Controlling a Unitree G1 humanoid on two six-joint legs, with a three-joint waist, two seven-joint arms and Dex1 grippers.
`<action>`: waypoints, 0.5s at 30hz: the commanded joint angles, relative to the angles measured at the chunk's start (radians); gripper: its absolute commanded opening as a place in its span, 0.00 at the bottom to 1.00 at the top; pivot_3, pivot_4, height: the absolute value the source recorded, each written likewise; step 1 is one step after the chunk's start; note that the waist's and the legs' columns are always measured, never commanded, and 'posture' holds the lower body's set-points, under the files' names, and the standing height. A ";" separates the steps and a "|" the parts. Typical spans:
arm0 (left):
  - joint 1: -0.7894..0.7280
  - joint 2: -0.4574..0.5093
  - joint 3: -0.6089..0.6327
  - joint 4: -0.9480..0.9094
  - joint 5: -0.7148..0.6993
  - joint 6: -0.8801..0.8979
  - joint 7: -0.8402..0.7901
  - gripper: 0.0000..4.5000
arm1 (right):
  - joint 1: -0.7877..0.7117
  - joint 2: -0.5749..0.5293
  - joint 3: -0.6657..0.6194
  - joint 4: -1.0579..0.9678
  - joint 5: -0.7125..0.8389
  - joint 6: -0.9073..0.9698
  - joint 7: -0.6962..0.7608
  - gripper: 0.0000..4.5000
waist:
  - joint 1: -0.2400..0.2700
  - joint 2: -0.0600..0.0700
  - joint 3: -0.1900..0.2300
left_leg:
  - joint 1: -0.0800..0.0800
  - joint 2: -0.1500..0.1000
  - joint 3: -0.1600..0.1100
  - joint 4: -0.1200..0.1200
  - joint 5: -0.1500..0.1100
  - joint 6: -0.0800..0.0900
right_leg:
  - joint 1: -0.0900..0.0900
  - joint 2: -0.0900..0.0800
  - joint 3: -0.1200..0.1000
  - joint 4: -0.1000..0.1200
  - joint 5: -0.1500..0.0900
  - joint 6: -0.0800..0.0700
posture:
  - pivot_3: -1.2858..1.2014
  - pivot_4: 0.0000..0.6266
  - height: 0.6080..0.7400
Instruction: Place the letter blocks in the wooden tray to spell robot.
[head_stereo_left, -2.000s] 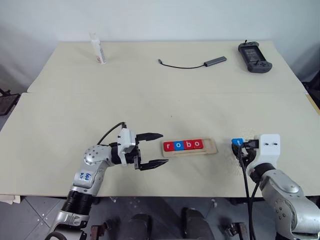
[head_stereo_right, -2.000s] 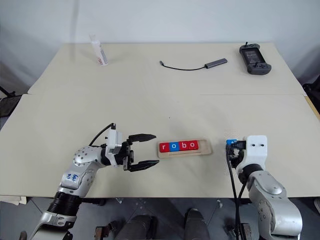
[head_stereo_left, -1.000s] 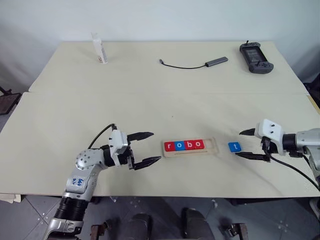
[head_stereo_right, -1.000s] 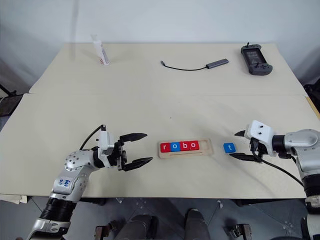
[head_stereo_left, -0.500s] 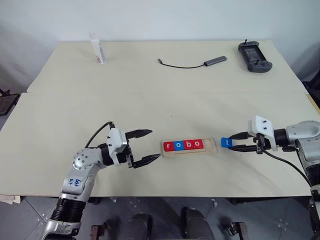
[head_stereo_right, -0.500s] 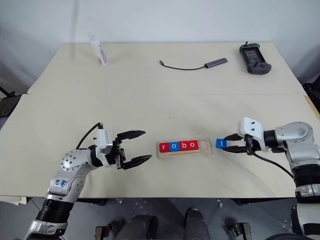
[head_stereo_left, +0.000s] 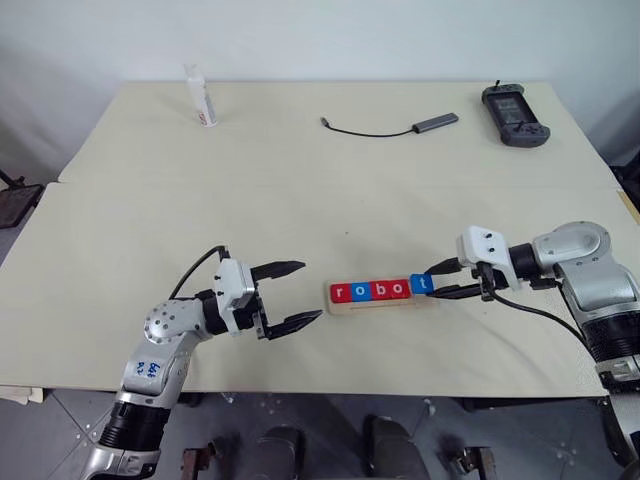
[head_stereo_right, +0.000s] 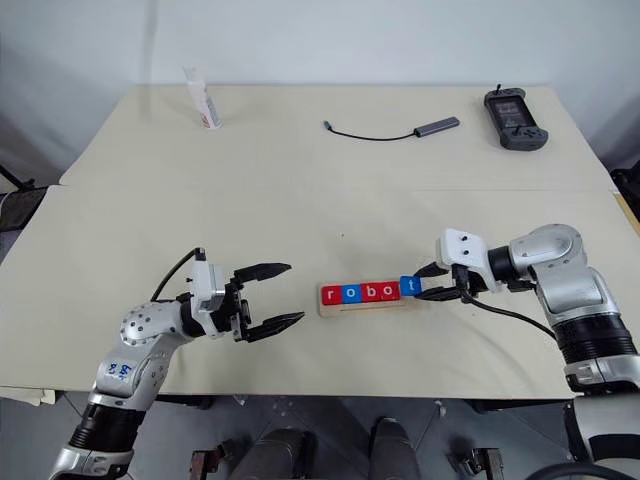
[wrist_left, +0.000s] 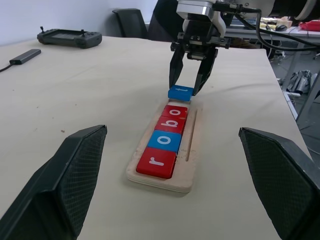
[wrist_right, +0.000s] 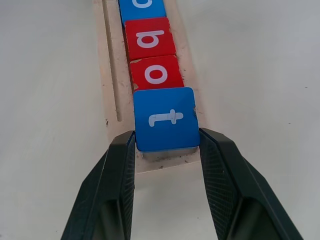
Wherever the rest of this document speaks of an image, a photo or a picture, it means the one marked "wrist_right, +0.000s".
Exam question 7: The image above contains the red letter tile b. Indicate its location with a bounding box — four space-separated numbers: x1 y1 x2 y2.
124 16 177 61

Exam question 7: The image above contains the blue letter tile t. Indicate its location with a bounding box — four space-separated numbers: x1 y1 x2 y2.
133 86 201 153

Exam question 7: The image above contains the wooden letter tray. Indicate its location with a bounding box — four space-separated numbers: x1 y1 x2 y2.
92 0 208 175

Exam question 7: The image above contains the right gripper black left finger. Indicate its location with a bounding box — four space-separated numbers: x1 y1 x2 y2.
59 129 137 240

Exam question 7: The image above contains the blue letter tile o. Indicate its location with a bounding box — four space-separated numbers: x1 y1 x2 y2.
117 0 167 25

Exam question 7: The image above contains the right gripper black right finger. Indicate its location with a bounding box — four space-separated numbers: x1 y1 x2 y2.
199 127 305 240

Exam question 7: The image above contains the red letter tile o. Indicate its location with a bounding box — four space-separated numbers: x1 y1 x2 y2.
129 54 185 91

